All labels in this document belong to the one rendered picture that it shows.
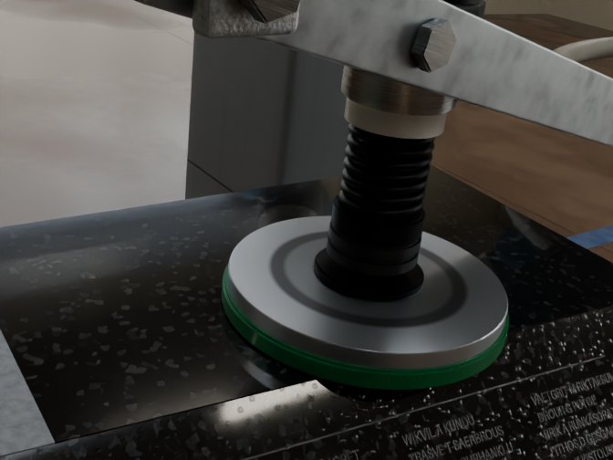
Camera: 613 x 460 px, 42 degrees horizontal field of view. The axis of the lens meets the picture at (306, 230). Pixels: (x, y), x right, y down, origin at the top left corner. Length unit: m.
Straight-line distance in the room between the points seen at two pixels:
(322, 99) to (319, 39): 1.21
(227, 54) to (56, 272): 1.16
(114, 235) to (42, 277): 0.09
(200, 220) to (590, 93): 0.35
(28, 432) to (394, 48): 0.29
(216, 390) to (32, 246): 0.23
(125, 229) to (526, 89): 0.35
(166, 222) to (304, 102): 0.90
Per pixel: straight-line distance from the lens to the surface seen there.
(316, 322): 0.53
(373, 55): 0.43
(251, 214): 0.74
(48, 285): 0.62
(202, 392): 0.50
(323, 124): 1.63
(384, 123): 0.52
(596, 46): 1.24
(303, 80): 1.57
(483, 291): 0.61
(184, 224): 0.72
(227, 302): 0.57
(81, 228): 0.70
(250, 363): 0.53
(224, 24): 0.33
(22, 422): 0.49
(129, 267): 0.64
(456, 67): 0.49
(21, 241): 0.68
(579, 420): 0.65
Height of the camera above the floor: 1.11
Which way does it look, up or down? 25 degrees down
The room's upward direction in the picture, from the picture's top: 7 degrees clockwise
